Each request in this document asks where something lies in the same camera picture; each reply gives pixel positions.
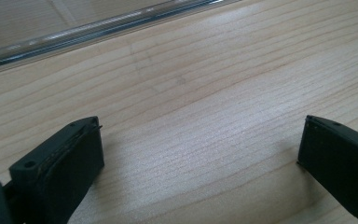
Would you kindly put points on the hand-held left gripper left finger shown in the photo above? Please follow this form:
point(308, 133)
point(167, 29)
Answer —
point(59, 168)

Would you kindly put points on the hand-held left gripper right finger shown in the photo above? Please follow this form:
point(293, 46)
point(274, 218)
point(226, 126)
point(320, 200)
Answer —
point(341, 161)

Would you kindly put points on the clear plastic box lid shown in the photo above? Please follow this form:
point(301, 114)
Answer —
point(105, 28)

